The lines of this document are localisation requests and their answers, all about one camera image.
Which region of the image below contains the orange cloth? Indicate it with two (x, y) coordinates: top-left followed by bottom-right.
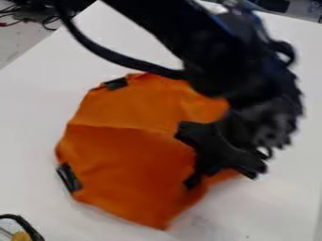
(54, 72), (243, 231)

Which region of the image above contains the black cable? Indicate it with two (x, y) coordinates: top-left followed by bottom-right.
(56, 2), (186, 79)

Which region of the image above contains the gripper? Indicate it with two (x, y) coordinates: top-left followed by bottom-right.
(173, 100), (305, 190)

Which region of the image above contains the black rimmed clear container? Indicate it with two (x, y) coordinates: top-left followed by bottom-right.
(0, 213), (47, 241)

